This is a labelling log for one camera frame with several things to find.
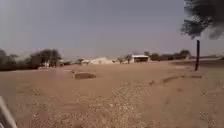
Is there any low white building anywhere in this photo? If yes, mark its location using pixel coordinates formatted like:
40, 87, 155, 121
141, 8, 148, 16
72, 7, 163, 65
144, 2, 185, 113
81, 57, 115, 66

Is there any white open shelter building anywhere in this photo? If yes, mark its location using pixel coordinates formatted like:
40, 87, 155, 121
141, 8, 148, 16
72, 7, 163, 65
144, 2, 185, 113
129, 54, 152, 65

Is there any low dirt mound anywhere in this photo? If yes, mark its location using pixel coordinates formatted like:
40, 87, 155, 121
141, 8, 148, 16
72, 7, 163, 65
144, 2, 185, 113
73, 72, 97, 80

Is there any brown dry dirt ground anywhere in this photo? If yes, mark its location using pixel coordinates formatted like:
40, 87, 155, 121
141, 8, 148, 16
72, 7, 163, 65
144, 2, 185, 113
0, 58, 224, 128

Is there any row of distant trees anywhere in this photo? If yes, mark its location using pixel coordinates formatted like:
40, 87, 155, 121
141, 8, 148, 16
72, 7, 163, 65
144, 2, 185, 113
143, 49, 192, 62

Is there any group of dark trees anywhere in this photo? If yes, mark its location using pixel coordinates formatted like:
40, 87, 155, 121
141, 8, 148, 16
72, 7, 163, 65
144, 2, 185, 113
0, 48, 63, 71

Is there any tree with thin dark trunk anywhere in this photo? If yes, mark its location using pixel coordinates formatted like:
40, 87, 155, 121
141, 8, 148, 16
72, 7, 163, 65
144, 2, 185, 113
180, 0, 224, 72

